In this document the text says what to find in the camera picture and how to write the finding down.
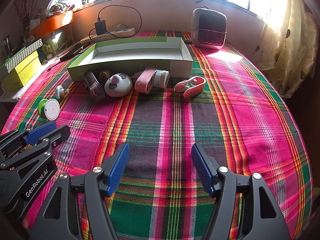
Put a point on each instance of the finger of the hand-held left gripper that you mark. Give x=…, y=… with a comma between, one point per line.
x=41, y=131
x=60, y=132

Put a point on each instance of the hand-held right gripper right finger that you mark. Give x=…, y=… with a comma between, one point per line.
x=200, y=165

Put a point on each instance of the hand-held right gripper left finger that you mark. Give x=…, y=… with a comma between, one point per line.
x=117, y=170

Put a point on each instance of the green white suction cup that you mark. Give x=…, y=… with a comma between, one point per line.
x=51, y=108

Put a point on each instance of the white round knob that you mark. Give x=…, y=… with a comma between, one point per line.
x=60, y=92

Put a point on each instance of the black clear bike light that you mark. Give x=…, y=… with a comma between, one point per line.
x=95, y=87

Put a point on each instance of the grey white panda gadget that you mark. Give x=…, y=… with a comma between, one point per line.
x=118, y=85

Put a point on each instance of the pink plastic clip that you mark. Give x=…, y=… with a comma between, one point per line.
x=192, y=87

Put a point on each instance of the small white round jar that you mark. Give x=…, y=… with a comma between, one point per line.
x=160, y=78

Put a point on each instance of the green white cardboard box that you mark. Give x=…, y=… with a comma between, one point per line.
x=137, y=65

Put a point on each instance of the person's left hand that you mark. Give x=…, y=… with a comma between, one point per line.
x=25, y=224

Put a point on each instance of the pink green plaid tablecloth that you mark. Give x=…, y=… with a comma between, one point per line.
x=175, y=120

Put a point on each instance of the yellow box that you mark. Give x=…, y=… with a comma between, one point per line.
x=22, y=71

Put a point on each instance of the green white striped box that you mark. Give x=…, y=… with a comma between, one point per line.
x=25, y=52

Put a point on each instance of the black smartphone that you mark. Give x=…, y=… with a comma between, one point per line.
x=72, y=52

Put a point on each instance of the small green item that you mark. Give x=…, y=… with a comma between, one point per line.
x=47, y=50

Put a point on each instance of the dark glass jar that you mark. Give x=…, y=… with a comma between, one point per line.
x=7, y=46

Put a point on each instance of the orange tray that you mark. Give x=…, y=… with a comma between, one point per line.
x=50, y=22

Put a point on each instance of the black charger adapter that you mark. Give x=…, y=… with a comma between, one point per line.
x=100, y=27

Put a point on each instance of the cream power strip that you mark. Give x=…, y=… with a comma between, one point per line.
x=120, y=32

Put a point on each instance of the white plug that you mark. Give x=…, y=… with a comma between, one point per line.
x=122, y=27

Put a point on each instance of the dried branches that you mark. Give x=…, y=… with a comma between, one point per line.
x=22, y=7

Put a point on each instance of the crumpled white bags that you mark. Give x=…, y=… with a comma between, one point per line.
x=57, y=3

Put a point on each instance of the small grey heater fan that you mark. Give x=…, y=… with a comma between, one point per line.
x=210, y=30

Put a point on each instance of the cream spotted curtain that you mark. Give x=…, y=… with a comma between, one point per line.
x=287, y=55

